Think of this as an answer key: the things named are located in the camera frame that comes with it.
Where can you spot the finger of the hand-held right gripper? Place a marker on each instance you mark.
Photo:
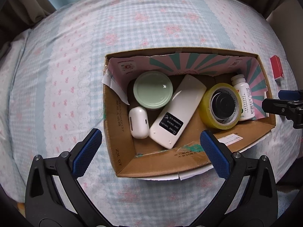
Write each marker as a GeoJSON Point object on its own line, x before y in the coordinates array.
{"type": "Point", "coordinates": [287, 94]}
{"type": "Point", "coordinates": [279, 107]}

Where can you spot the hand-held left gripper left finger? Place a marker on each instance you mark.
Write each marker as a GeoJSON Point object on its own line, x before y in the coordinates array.
{"type": "Point", "coordinates": [87, 151]}

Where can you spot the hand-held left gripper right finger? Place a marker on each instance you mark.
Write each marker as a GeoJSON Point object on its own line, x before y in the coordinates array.
{"type": "Point", "coordinates": [215, 153]}

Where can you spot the small red box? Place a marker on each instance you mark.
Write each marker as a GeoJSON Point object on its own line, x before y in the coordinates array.
{"type": "Point", "coordinates": [277, 66]}

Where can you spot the white pill bottle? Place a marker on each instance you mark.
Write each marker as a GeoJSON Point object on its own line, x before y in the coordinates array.
{"type": "Point", "coordinates": [247, 99]}

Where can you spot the printed cardboard box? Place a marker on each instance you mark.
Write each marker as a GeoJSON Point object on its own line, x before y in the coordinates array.
{"type": "Point", "coordinates": [118, 132]}

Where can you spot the yellow tape roll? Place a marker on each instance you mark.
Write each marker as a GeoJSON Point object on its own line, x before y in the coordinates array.
{"type": "Point", "coordinates": [209, 113]}

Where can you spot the white earbud case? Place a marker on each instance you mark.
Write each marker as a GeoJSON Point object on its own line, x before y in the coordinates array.
{"type": "Point", "coordinates": [138, 123]}

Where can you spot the white remote control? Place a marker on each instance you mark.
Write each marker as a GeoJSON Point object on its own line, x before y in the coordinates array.
{"type": "Point", "coordinates": [180, 104]}

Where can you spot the pale green round lid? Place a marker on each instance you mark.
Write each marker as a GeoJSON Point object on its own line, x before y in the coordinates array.
{"type": "Point", "coordinates": [152, 91]}

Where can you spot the checkered floral bed sheet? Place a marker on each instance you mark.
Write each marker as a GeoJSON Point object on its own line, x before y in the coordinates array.
{"type": "Point", "coordinates": [71, 56]}

